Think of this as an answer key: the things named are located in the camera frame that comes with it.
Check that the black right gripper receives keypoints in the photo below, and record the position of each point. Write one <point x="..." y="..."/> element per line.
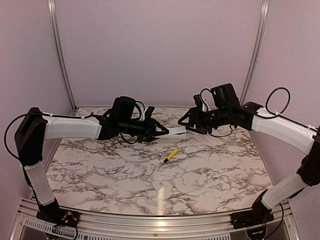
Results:
<point x="196" y="118"/>

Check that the front aluminium rail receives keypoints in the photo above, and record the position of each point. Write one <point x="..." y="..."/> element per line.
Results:
<point x="107" y="226"/>

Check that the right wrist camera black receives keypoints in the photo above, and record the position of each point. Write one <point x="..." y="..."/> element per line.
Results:
<point x="198" y="101"/>

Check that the aluminium frame post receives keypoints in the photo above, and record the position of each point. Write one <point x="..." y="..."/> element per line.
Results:
<point x="59" y="51"/>
<point x="261" y="29"/>

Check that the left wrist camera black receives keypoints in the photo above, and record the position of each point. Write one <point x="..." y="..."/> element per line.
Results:
<point x="148" y="112"/>

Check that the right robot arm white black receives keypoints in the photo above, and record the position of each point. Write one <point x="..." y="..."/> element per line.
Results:
<point x="255" y="117"/>

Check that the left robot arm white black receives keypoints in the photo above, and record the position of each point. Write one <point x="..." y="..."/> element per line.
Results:
<point x="124" y="118"/>

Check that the white remote control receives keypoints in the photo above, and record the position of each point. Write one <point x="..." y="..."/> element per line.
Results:
<point x="179" y="132"/>

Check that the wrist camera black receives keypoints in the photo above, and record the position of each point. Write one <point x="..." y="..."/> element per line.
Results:
<point x="198" y="101"/>
<point x="148" y="112"/>

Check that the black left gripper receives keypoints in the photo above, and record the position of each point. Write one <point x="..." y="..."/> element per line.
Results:
<point x="150" y="130"/>

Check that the left aluminium frame post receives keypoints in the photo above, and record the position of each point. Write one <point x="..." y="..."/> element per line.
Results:
<point x="59" y="51"/>

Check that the right aluminium frame post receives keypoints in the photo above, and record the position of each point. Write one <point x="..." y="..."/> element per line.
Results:
<point x="261" y="29"/>

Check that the yellow screwdriver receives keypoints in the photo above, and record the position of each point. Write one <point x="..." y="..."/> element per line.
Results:
<point x="171" y="155"/>

